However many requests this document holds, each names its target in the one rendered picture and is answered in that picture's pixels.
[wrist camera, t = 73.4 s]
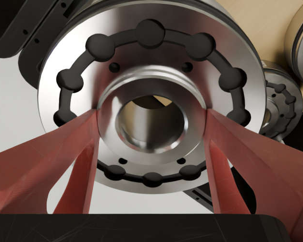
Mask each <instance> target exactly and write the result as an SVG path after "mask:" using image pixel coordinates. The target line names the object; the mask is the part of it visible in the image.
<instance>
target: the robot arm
mask: <svg viewBox="0 0 303 242"><path fill-rule="evenodd" d="M206 116H207V118H206V127H205V133H204V136H203V142H204V151H205V160H206V168H207V174H208V180H209V186H210V192H211V197H212V203H213V209H214V214H89V209H90V203H91V198H92V192H93V186H94V180H95V175H96V168H97V160H98V151H99V142H100V135H99V131H98V125H97V110H96V109H90V110H88V111H86V112H85V113H83V114H81V115H79V116H78V117H76V118H74V119H72V120H71V121H69V122H67V123H66V124H64V125H62V126H61V127H59V128H57V129H55V130H53V131H51V132H48V133H46V134H43V135H41V136H38V137H36V138H33V139H31V140H29V141H26V142H24V143H21V144H19V145H16V146H14V147H12V148H9V149H7V150H4V151H2V152H0V242H303V152H302V151H300V150H297V149H295V148H292V147H290V146H288V145H285V144H283V143H280V142H278V141H275V140H273V139H270V138H268V137H266V136H263V135H261V134H258V133H256V132H253V131H251V130H249V129H247V128H245V127H243V126H241V125H240V124H238V123H236V122H234V121H233V120H231V119H229V118H228V117H226V116H224V115H222V114H221V113H219V112H217V111H215V110H214V109H206ZM228 160H229V161H230V163H231V164H232V165H233V166H234V168H235V169H236V170H237V171H238V173H239V174H240V175H241V176H242V177H243V179H244V180H245V181H246V182H247V183H248V185H249V186H250V187H251V188H252V190H253V191H254V194H255V197H256V212H255V214H251V213H250V211H249V209H248V208H247V206H246V204H245V202H244V200H243V198H242V196H241V194H240V193H239V190H238V188H237V186H236V183H235V181H234V178H233V175H232V172H231V169H230V166H229V163H228ZM74 161H75V163H74V166H73V169H72V172H71V175H70V178H69V181H68V184H67V186H66V189H65V191H64V193H63V194H62V196H61V198H60V200H59V202H58V204H57V206H56V208H55V210H54V212H53V213H52V214H48V212H47V199H48V195H49V192H50V190H51V189H52V188H53V186H54V185H55V184H56V183H57V181H58V180H59V179H60V178H61V177H62V176H63V174H64V173H65V172H66V171H67V169H68V168H69V167H70V166H71V164H72V163H73V162H74Z"/></svg>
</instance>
